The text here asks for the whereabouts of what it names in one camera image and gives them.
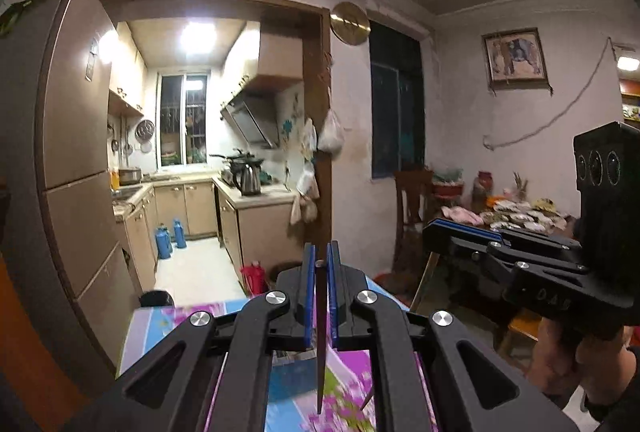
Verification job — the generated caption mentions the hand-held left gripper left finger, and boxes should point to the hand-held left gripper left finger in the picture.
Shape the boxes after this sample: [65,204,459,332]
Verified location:
[65,243,317,432]

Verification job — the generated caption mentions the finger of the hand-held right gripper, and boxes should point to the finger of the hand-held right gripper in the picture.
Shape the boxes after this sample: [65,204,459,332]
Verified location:
[422,225,591,275]
[432,217,583,254]

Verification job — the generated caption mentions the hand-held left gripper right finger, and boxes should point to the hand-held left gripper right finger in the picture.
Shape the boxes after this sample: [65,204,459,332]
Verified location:
[327,242,576,432]

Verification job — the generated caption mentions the thin brown chopstick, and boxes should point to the thin brown chopstick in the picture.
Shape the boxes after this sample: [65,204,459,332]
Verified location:
[315,259,326,416]
[411,254,440,310]

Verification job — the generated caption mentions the person's right forearm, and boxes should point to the person's right forearm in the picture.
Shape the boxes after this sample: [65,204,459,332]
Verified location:
[582,337,640,425]

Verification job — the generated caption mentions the person's right hand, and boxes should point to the person's right hand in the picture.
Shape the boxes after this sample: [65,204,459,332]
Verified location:
[530,317,629,406]

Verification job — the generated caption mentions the group of dishes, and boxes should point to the group of dishes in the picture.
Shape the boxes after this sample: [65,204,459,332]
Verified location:
[480,197,568,233]

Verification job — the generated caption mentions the pink cloth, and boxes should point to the pink cloth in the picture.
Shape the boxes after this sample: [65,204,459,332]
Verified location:
[441,206,485,225]

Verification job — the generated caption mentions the glass jar with red lid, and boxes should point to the glass jar with red lid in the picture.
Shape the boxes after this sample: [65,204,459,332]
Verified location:
[472,171,495,208]

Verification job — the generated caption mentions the red thermos flask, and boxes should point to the red thermos flask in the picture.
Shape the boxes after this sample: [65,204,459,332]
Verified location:
[241,260,269,297]

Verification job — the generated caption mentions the dark wooden chair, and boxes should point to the dark wooden chair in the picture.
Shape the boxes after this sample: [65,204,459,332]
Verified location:
[392,168,436,273]

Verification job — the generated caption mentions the beige lower kitchen cabinets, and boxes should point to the beige lower kitchen cabinets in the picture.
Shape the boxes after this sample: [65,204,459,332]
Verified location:
[112,177,301,298]

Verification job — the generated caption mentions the beige kitchen cabinets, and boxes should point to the beige kitchen cabinets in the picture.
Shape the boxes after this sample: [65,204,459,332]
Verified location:
[112,177,301,298]
[220,19,305,95]
[107,22,148,118]

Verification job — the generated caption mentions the wooden stool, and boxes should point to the wooden stool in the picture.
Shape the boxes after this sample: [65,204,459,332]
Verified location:
[495,309,546,370]

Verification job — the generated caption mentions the hanging cloth bags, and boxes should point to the hanging cloth bags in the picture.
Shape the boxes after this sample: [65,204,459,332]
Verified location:
[290,117,321,225]

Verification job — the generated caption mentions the steel electric kettle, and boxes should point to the steel electric kettle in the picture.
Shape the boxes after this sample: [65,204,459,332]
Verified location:
[232,159,263,197]

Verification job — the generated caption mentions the dark room window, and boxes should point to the dark room window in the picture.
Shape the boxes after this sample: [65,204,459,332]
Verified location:
[369,19,426,180]

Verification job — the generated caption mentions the floral striped tablecloth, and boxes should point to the floral striped tablecloth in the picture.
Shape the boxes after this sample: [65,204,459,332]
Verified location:
[117,274,433,432]

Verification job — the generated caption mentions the black bin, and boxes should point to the black bin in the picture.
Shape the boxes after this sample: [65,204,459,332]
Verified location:
[139,290,175,308]

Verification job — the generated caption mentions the black frying pan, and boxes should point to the black frying pan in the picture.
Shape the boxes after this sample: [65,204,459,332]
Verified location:
[210,151,263,168]

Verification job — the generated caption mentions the white hanging plastic bag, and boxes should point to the white hanging plastic bag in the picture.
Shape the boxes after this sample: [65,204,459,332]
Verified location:
[317,108,346,158]

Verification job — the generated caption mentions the framed elephant picture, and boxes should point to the framed elephant picture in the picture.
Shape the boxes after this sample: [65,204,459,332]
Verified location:
[481,28,553,98]

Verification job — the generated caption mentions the steel range hood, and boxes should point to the steel range hood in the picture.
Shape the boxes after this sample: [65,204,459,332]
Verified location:
[220,89,281,150]

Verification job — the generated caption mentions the kitchen window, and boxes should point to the kitchen window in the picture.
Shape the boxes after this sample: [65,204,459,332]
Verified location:
[157,72,210,168]

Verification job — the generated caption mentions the beige upper kitchen cabinets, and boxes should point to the beige upper kitchen cabinets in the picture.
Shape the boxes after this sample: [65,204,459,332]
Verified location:
[107,22,148,118]
[220,19,305,95]

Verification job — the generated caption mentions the kitchen ceiling light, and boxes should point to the kitchen ceiling light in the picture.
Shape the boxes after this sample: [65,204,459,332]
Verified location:
[180,21,218,55]

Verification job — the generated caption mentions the orange wooden cabinet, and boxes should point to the orange wooden cabinet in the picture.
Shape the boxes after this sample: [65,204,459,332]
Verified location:
[0,257,93,432]

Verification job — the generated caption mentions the grey refrigerator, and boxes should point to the grey refrigerator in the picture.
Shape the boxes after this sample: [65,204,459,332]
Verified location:
[0,0,143,383]

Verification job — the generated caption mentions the wall cable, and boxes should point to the wall cable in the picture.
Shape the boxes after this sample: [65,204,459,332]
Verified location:
[482,37,621,150]

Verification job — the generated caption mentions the lit wall lamp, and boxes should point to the lit wall lamp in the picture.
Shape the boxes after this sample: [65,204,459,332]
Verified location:
[616,43,640,73]

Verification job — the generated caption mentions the blue flower wall sticker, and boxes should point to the blue flower wall sticker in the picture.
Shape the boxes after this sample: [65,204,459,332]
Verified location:
[277,92,305,148]

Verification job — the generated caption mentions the brown wooden door frame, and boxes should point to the brown wooden door frame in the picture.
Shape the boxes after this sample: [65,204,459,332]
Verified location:
[97,0,333,298]

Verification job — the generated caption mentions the gold round wall clock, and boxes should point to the gold round wall clock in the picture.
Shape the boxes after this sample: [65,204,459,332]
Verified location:
[330,2,371,46]

